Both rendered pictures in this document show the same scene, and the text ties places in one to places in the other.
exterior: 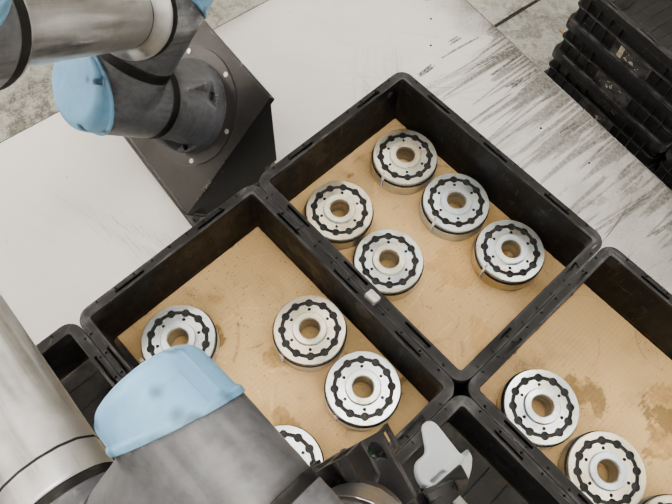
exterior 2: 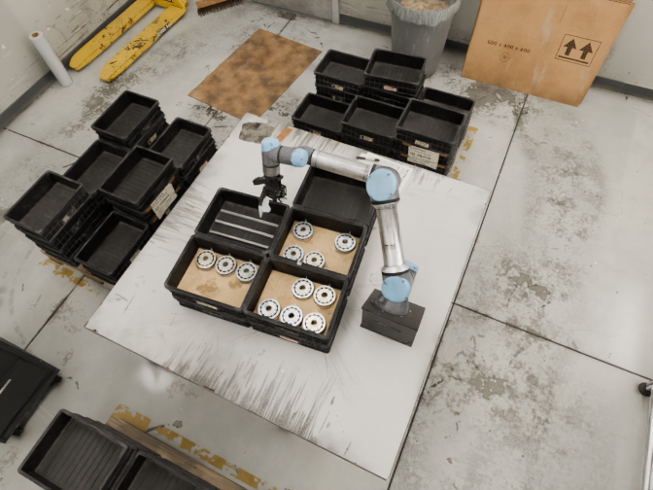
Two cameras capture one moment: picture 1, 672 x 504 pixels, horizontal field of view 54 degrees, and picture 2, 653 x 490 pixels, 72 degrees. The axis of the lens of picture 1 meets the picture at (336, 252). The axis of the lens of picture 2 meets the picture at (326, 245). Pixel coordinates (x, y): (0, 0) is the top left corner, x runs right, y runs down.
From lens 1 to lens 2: 167 cm
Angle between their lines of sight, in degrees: 54
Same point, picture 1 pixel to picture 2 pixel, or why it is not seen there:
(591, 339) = (237, 299)
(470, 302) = (275, 293)
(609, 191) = (242, 381)
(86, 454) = (313, 159)
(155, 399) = (298, 152)
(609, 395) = (228, 287)
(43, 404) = (323, 161)
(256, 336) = (327, 256)
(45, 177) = (431, 285)
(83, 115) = not seen: hidden behind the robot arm
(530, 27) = not seen: outside the picture
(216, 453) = (288, 151)
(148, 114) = not seen: hidden behind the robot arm
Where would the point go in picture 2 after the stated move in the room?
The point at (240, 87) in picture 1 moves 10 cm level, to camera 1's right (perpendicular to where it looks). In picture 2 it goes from (374, 309) to (354, 318)
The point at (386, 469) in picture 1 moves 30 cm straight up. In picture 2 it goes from (272, 189) to (260, 141)
